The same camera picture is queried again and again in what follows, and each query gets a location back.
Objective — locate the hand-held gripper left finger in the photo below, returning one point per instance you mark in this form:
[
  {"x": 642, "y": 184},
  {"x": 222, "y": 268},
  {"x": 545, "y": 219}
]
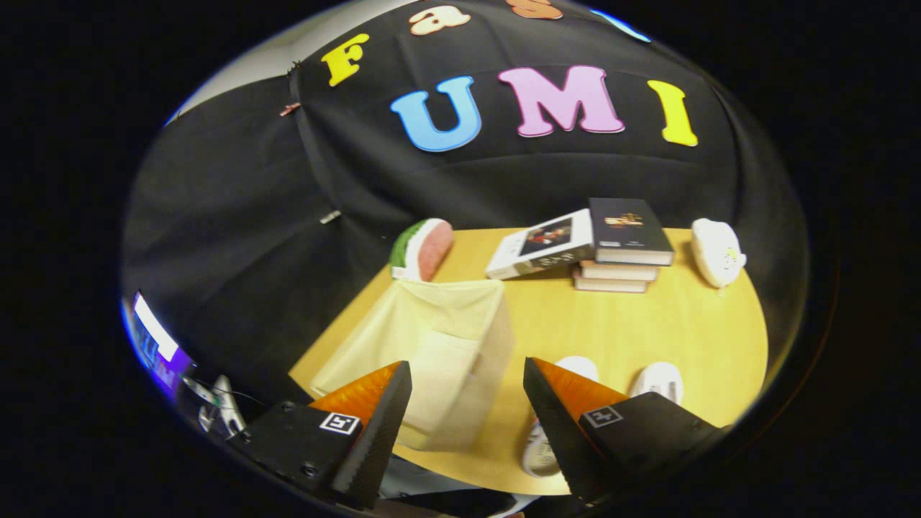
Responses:
[{"x": 378, "y": 432}]

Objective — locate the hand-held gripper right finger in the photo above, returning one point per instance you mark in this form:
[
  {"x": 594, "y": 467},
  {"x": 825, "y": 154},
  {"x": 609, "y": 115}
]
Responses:
[{"x": 557, "y": 439}]

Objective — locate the white canvas shoe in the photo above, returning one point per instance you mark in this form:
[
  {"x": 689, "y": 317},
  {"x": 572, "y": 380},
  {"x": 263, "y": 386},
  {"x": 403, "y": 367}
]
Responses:
[
  {"x": 540, "y": 450},
  {"x": 658, "y": 381}
]

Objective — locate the cream fabric storage box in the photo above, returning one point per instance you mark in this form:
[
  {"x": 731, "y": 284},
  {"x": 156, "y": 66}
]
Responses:
[{"x": 446, "y": 338}]

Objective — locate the brown edged stacked book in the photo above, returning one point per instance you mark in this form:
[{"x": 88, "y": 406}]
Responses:
[
  {"x": 619, "y": 271},
  {"x": 610, "y": 285}
]

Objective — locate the watermelon slice plush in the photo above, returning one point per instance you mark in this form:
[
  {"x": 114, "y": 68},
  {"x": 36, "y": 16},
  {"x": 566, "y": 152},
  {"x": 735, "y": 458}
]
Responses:
[{"x": 432, "y": 248}]

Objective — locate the white cover book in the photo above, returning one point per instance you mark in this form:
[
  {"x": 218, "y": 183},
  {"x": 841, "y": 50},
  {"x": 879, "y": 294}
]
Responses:
[{"x": 540, "y": 244}]

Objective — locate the silver metal clip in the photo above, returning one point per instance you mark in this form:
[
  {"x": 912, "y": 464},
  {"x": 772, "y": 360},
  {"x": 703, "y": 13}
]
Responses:
[{"x": 330, "y": 216}]

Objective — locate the black cover book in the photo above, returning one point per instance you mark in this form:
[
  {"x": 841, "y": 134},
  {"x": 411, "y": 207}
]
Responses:
[{"x": 626, "y": 223}]

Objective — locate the computer monitor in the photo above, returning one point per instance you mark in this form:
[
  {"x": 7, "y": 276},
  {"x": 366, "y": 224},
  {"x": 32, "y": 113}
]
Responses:
[{"x": 155, "y": 331}]

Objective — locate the white plush toy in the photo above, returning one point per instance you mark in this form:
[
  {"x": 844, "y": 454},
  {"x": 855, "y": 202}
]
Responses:
[{"x": 716, "y": 252}]

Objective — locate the black backdrop cloth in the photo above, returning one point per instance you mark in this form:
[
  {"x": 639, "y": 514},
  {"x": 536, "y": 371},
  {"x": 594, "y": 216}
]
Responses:
[{"x": 504, "y": 180}]

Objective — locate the copper cloth clip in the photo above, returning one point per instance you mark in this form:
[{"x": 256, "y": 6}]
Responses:
[{"x": 290, "y": 109}]

